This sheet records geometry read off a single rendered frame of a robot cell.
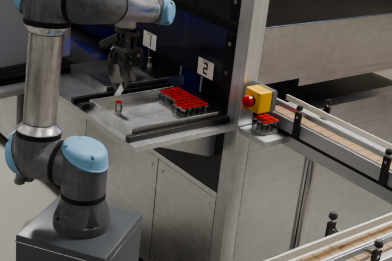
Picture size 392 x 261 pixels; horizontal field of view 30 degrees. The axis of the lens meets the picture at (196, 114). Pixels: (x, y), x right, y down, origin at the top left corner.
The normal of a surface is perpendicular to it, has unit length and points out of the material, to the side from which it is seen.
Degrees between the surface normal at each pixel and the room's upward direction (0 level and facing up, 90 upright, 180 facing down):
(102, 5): 85
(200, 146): 90
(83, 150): 7
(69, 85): 0
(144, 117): 0
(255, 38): 90
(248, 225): 90
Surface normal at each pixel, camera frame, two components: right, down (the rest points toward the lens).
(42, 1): -0.30, 0.30
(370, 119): 0.61, 0.36
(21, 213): 0.10, -0.92
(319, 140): -0.79, 0.15
